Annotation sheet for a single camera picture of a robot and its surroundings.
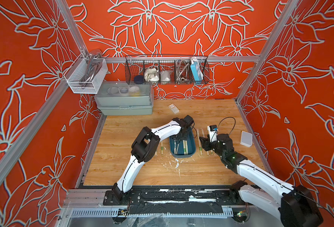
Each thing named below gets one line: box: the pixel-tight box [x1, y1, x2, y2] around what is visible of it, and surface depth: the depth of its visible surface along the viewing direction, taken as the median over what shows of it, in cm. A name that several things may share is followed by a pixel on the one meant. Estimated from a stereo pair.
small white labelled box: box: [167, 103, 180, 114], surface depth 116 cm
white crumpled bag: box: [144, 68, 160, 82], surface depth 92 cm
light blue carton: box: [190, 61, 203, 82], surface depth 88 cm
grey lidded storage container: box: [94, 81, 155, 116], surface depth 103 cm
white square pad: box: [239, 130, 253, 148], surface depth 96 cm
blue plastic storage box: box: [169, 128, 196, 158], surface depth 92 cm
